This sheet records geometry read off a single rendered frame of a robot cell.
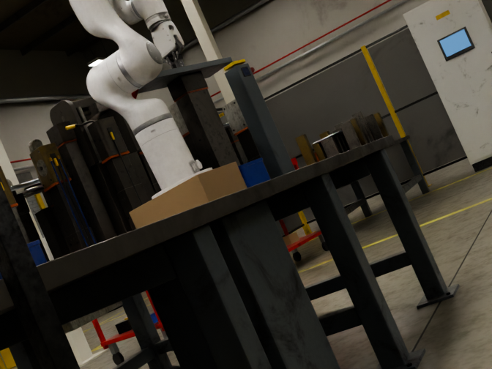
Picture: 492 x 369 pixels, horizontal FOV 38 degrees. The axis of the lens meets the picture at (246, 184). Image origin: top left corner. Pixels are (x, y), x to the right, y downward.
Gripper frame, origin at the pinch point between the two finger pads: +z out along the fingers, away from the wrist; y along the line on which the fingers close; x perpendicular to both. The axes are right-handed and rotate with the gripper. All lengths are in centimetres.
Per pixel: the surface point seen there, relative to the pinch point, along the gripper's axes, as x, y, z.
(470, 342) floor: -27, -43, 118
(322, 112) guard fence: -575, 466, -28
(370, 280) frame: -14, -28, 89
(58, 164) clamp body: 52, 6, 19
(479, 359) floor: -13, -56, 118
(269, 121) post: -27.9, -0.8, 27.4
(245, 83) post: -24.5, -1.1, 11.5
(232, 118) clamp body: -31.7, 21.3, 18.3
